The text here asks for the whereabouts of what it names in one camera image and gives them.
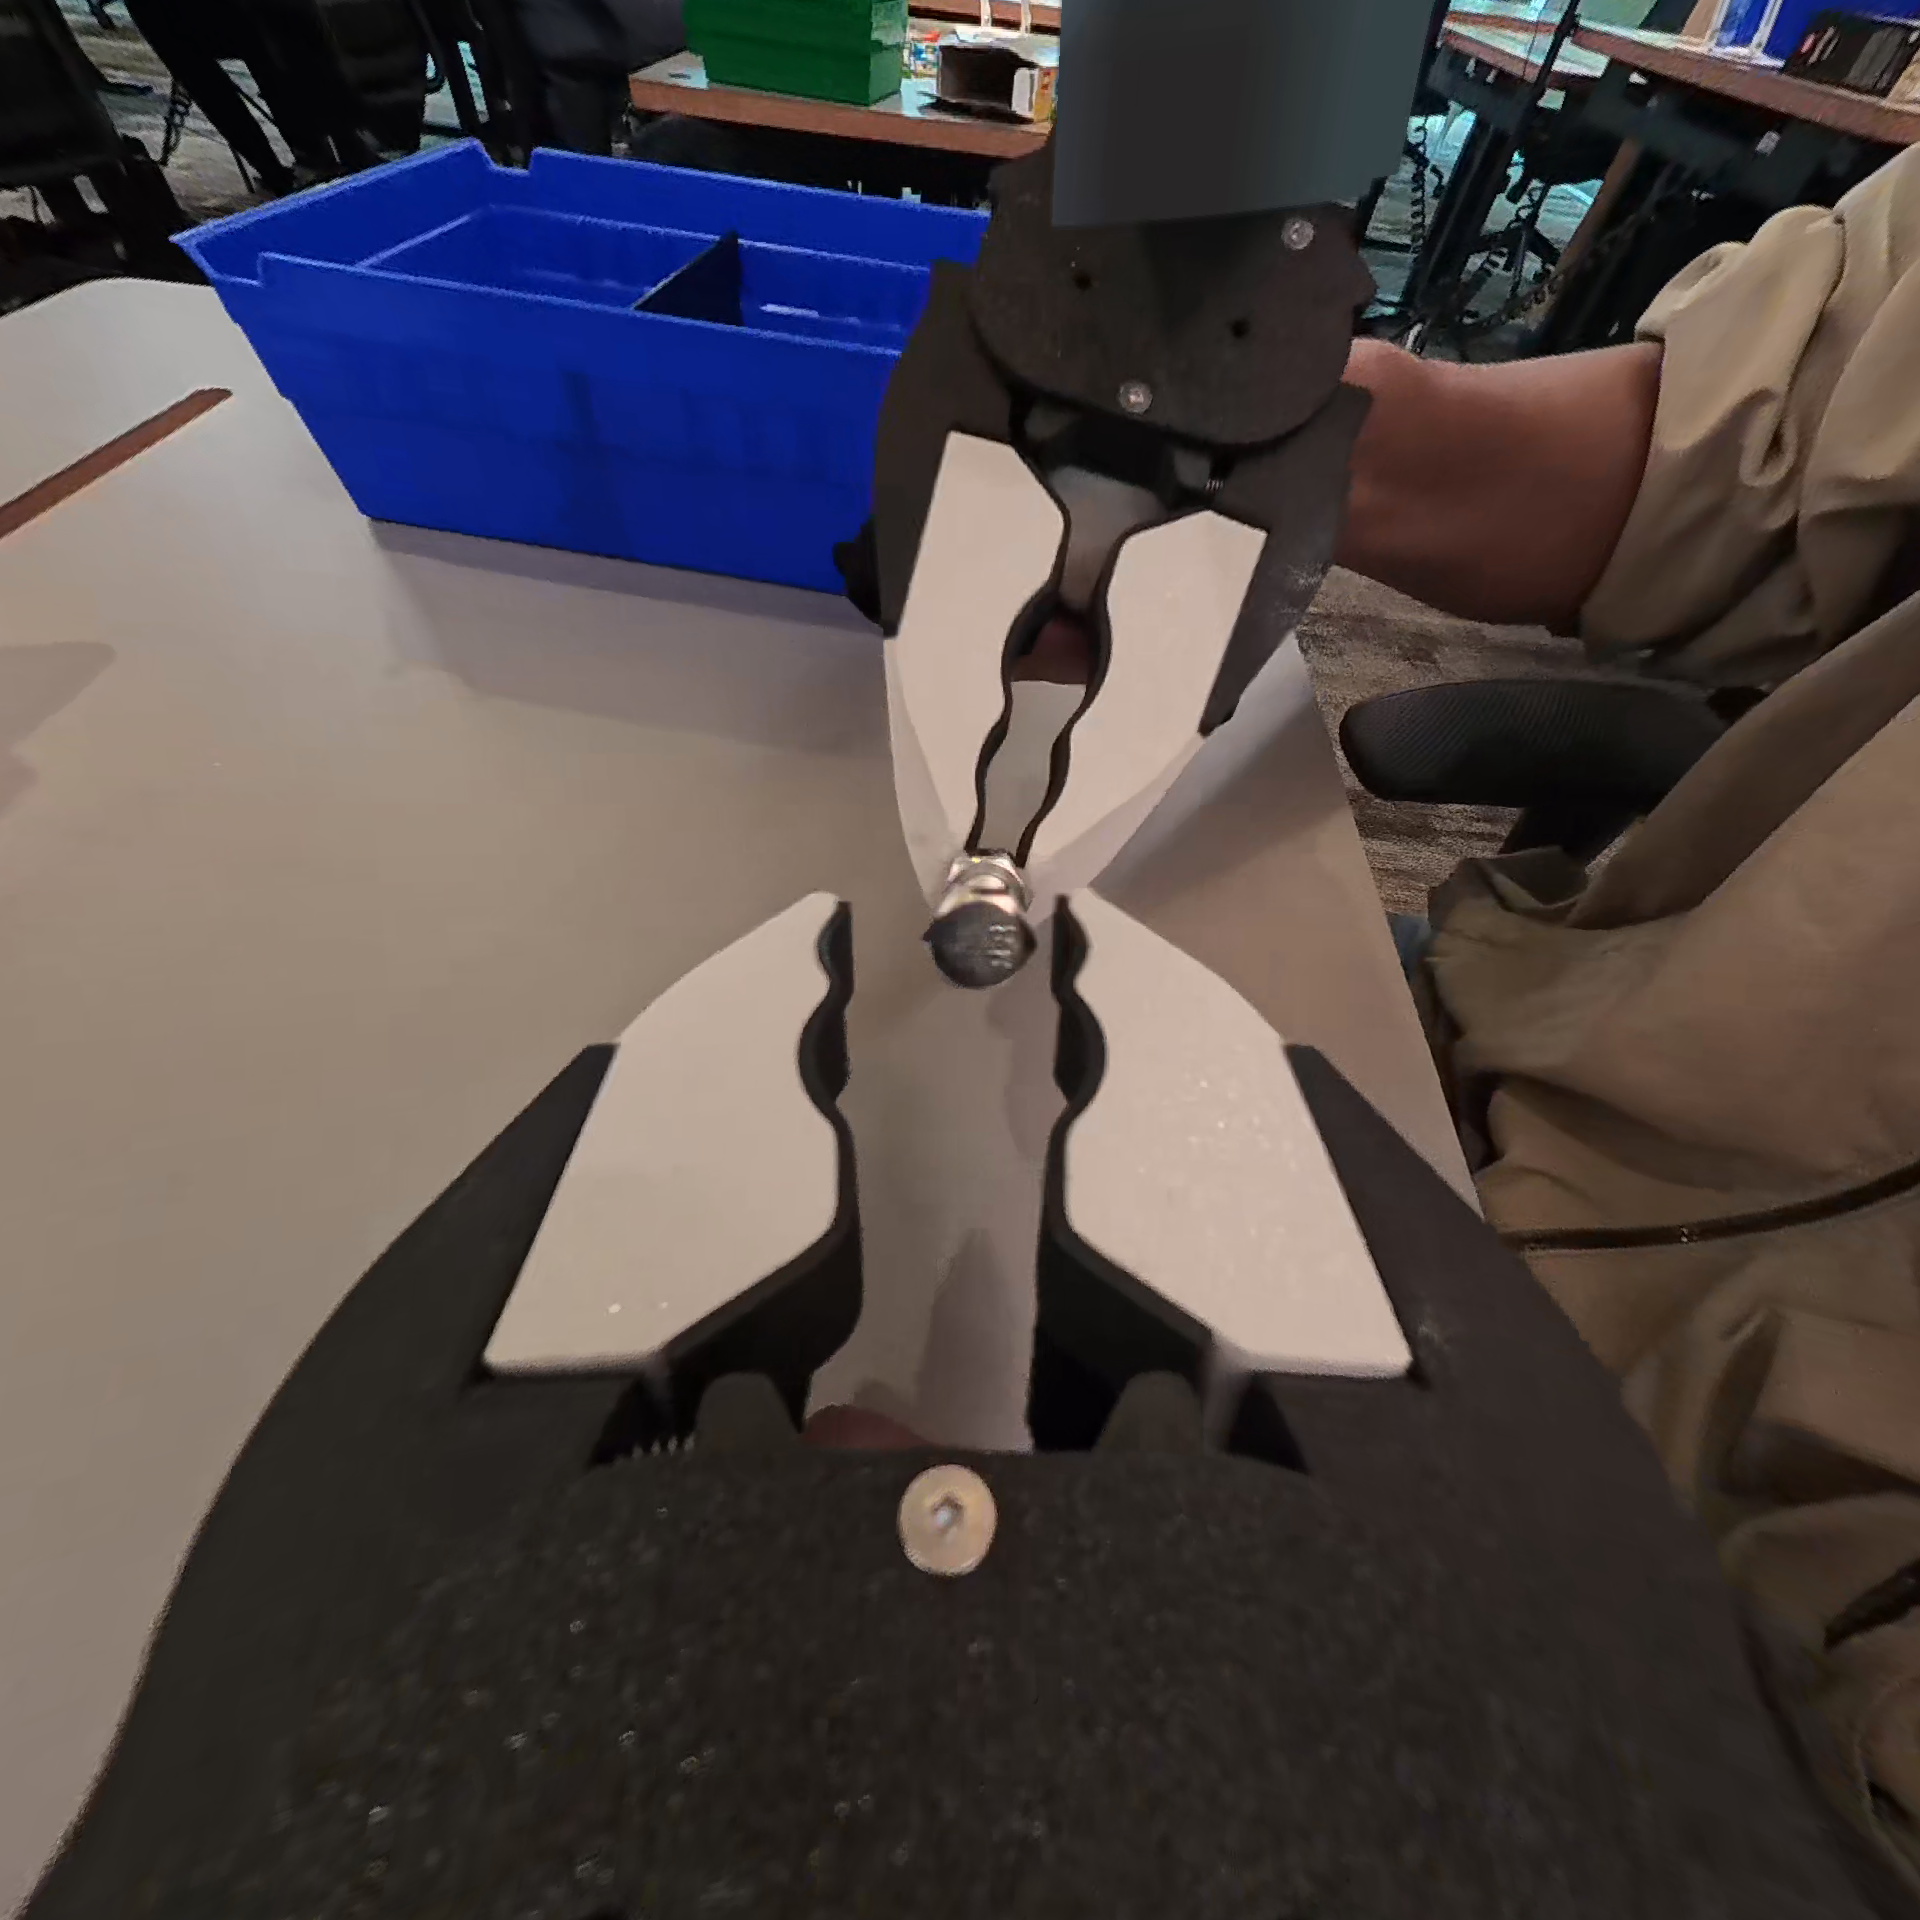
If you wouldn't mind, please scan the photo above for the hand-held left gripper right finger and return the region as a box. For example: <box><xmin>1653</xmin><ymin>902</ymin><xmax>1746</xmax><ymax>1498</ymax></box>
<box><xmin>1032</xmin><ymin>889</ymin><xmax>1416</xmax><ymax>1417</ymax></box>

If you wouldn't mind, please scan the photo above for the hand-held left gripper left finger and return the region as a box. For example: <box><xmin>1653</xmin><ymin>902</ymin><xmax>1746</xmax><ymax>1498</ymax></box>
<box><xmin>480</xmin><ymin>891</ymin><xmax>867</xmax><ymax>1414</ymax></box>

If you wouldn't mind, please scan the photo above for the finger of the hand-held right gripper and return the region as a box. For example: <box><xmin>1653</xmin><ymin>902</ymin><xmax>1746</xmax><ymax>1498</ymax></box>
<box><xmin>888</xmin><ymin>430</ymin><xmax>1072</xmax><ymax>913</ymax></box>
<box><xmin>1021</xmin><ymin>506</ymin><xmax>1277</xmax><ymax>907</ymax></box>

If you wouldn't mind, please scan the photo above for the steel hex bolt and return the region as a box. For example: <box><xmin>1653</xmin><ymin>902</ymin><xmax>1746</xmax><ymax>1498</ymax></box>
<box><xmin>920</xmin><ymin>850</ymin><xmax>1043</xmax><ymax>994</ymax></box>

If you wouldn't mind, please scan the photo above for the blue bin with black divider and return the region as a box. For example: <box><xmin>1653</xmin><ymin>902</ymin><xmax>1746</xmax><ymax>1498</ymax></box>
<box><xmin>172</xmin><ymin>143</ymin><xmax>995</xmax><ymax>598</ymax></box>

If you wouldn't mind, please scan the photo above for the wooden side table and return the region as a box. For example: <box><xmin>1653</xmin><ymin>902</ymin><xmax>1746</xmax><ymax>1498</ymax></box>
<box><xmin>629</xmin><ymin>54</ymin><xmax>1056</xmax><ymax>165</ymax></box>

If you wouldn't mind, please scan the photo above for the green crate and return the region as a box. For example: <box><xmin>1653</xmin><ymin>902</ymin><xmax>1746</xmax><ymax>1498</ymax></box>
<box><xmin>685</xmin><ymin>0</ymin><xmax>911</xmax><ymax>111</ymax></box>

